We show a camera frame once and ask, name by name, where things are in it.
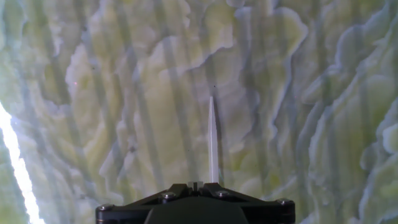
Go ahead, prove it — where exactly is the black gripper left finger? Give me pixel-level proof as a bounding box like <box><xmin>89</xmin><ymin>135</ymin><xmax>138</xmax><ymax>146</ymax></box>
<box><xmin>95</xmin><ymin>182</ymin><xmax>196</xmax><ymax>224</ymax></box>

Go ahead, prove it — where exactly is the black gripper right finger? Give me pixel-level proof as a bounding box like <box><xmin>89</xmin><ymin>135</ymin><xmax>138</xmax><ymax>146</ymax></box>
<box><xmin>195</xmin><ymin>182</ymin><xmax>296</xmax><ymax>224</ymax></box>

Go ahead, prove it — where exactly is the green marble pattern mat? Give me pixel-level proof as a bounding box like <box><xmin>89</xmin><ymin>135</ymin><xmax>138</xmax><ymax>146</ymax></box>
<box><xmin>0</xmin><ymin>0</ymin><xmax>398</xmax><ymax>224</ymax></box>

